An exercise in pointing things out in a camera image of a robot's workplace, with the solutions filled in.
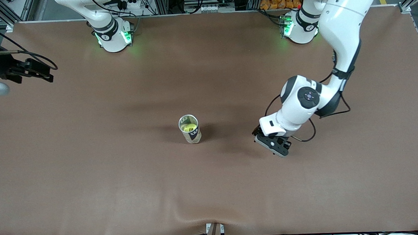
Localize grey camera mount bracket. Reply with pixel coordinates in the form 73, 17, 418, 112
205, 222, 225, 235

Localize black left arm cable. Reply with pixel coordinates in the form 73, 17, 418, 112
263, 59, 352, 144

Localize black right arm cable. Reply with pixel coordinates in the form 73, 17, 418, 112
0, 20, 58, 72

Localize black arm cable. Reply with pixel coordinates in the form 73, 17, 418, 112
263, 59, 352, 144
0, 20, 58, 72

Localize socket strip with black plugs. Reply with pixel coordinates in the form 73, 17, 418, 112
116, 0, 146, 10

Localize clear tennis ball can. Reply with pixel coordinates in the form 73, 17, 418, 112
178, 114, 202, 145

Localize brown table mat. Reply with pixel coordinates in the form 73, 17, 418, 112
0, 5, 418, 235

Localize white power strip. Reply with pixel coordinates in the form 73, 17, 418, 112
199, 4, 229, 13

